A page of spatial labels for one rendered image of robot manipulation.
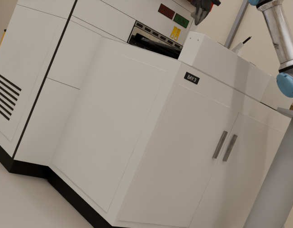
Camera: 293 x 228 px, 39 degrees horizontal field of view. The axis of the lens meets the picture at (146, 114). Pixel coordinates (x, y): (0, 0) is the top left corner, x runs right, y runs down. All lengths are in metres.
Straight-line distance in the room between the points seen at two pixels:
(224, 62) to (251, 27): 2.33
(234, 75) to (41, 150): 1.04
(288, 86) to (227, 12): 2.60
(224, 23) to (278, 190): 2.62
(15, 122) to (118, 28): 0.73
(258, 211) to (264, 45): 2.36
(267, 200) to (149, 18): 1.14
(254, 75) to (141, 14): 0.70
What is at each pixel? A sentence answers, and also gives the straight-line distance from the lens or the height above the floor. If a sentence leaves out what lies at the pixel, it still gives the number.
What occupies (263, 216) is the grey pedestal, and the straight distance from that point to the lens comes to 1.99.
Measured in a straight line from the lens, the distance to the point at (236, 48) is 2.39.
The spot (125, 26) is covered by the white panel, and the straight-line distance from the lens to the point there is 2.26.
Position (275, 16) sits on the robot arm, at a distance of 1.86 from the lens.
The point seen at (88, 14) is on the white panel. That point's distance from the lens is 2.14.
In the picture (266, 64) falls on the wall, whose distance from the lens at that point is 4.03.
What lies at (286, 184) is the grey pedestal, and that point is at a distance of 1.97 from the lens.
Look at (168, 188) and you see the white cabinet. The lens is 1.90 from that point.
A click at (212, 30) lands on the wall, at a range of 4.34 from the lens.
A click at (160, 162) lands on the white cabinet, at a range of 1.79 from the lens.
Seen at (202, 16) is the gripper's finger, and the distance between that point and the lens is 2.27.
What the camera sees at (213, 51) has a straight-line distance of 1.82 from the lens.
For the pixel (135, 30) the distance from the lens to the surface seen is 2.29.
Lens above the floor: 0.67
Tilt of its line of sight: 4 degrees down
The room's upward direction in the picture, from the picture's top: 23 degrees clockwise
